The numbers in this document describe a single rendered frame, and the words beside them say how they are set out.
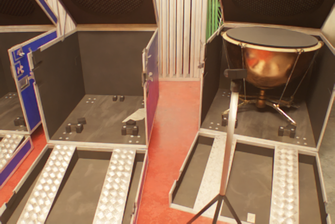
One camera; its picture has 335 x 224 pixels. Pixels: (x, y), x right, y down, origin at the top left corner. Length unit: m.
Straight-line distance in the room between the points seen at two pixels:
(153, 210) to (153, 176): 0.34
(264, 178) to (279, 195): 0.24
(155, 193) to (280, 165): 0.99
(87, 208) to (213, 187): 0.91
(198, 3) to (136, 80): 1.44
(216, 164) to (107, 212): 0.90
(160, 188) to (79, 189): 0.61
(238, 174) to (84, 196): 1.19
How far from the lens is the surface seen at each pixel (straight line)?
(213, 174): 2.14
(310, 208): 2.19
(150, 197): 2.07
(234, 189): 2.14
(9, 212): 2.16
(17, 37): 3.41
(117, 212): 1.92
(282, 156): 2.36
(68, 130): 2.55
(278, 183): 2.18
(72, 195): 2.15
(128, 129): 2.39
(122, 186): 2.03
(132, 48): 2.93
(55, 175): 2.23
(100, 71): 3.10
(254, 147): 2.47
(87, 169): 2.33
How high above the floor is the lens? 1.49
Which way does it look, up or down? 26 degrees down
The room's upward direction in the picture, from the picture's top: straight up
